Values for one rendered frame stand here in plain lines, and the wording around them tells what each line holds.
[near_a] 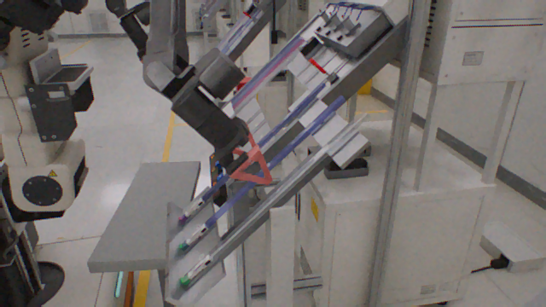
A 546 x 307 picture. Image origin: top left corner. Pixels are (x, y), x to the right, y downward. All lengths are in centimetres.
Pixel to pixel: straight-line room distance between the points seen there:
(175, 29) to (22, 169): 74
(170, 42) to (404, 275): 126
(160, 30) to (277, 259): 58
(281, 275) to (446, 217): 75
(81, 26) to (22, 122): 900
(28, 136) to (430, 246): 139
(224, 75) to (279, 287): 60
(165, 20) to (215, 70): 15
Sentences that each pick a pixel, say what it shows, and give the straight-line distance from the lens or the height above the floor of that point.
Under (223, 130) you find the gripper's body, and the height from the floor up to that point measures 106.
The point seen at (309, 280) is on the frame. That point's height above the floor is 32.
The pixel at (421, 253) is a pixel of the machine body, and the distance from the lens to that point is 156.
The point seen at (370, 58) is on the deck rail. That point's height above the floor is 109.
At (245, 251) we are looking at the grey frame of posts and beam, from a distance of 123.
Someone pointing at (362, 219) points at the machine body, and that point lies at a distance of 134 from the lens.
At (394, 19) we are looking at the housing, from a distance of 114.
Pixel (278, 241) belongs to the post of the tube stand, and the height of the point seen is 72.
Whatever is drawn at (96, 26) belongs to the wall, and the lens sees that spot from 1014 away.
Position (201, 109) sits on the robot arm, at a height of 110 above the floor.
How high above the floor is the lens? 129
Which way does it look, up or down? 26 degrees down
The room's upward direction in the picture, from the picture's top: straight up
